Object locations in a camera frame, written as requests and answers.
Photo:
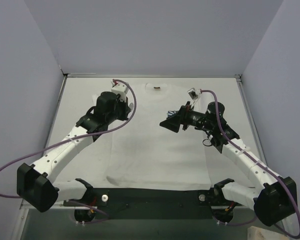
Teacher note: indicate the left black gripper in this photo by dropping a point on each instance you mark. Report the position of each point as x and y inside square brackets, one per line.
[126, 110]

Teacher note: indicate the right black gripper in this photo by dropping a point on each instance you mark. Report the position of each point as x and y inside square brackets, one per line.
[185, 118]

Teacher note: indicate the white t-shirt with flower print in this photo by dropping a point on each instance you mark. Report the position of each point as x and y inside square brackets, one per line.
[145, 155]

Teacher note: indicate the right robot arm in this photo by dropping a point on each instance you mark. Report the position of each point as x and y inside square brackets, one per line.
[272, 197]

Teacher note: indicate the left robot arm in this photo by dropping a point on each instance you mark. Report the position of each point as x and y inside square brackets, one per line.
[36, 183]

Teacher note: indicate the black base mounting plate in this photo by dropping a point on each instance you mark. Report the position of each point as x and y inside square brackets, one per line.
[151, 204]

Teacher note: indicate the beige object at corner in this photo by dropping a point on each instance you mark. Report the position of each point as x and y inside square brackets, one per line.
[257, 233]

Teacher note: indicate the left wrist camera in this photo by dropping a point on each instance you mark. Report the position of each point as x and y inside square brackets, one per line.
[119, 88]

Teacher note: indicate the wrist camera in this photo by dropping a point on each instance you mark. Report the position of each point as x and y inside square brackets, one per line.
[119, 88]
[195, 95]

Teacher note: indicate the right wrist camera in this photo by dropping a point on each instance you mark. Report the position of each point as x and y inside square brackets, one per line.
[195, 95]

